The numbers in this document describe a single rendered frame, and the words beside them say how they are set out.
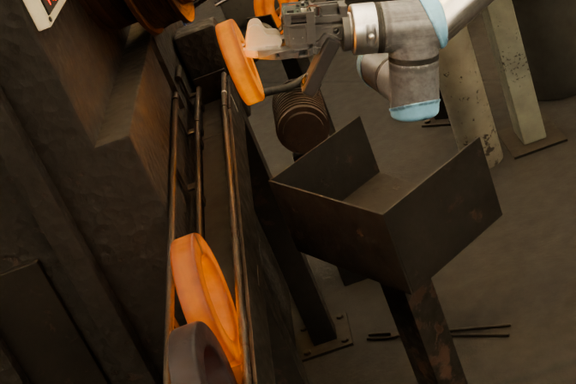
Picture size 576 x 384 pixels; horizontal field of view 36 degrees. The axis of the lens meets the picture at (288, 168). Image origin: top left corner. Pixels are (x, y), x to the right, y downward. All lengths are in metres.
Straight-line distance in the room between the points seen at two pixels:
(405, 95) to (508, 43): 1.01
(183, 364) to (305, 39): 0.75
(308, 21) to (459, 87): 1.06
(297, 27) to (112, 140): 0.40
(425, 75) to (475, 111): 0.99
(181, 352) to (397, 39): 0.78
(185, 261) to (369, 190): 0.46
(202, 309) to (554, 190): 1.54
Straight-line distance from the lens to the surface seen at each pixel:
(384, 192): 1.48
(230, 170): 1.54
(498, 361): 2.01
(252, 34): 1.57
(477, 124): 2.60
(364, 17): 1.57
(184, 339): 1.01
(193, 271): 1.12
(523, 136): 2.72
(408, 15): 1.58
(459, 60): 2.52
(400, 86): 1.61
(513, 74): 2.63
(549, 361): 1.98
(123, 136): 1.36
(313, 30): 1.56
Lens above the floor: 1.32
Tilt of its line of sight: 25 degrees down
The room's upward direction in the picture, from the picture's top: 22 degrees counter-clockwise
